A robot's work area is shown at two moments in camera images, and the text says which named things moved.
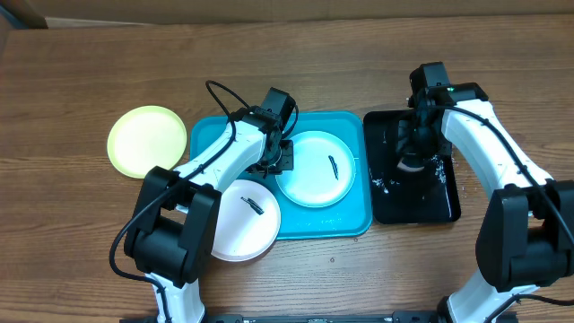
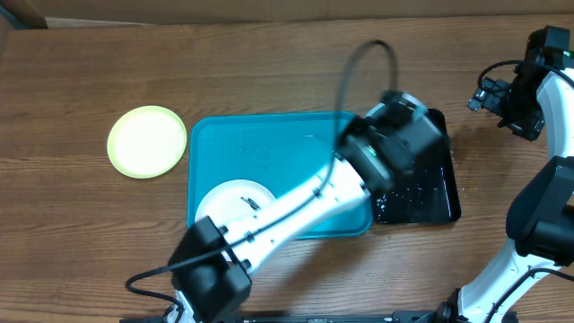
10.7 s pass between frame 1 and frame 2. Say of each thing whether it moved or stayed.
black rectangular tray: stayed
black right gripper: moved
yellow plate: stayed
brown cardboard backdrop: stayed
